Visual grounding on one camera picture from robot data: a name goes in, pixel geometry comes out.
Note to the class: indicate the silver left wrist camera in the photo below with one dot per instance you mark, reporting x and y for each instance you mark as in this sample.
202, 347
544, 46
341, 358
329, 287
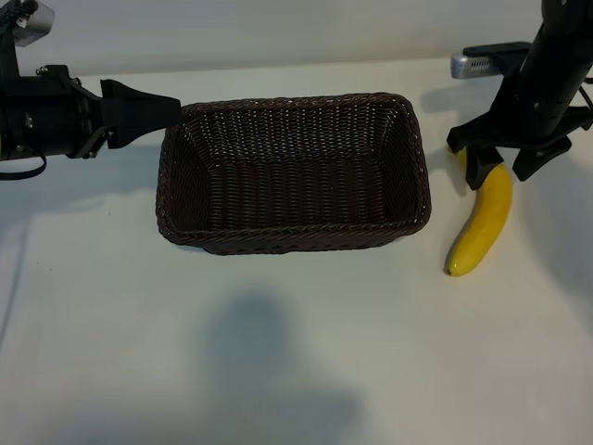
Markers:
34, 23

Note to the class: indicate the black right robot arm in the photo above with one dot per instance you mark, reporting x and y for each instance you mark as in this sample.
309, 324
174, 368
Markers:
567, 23

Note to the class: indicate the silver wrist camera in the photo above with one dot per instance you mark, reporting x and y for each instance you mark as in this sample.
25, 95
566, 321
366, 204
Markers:
475, 66
34, 23

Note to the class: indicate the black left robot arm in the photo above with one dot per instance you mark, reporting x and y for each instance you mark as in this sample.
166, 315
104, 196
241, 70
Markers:
3, 120

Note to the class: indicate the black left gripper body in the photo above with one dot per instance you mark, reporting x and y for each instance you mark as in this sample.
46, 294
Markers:
51, 116

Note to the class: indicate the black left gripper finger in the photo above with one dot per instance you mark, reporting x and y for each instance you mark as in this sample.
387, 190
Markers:
134, 127
139, 104

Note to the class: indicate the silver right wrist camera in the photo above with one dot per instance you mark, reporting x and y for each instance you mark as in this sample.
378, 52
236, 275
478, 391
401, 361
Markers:
475, 66

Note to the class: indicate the yellow banana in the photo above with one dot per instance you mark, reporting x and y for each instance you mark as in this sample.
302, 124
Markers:
486, 218

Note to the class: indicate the dark brown woven basket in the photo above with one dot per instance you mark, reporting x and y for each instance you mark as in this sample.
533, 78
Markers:
296, 185

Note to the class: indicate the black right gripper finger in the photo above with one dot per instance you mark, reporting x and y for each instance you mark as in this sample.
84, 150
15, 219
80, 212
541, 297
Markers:
479, 169
537, 162

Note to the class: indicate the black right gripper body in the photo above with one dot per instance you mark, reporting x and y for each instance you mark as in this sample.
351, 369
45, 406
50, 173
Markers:
542, 106

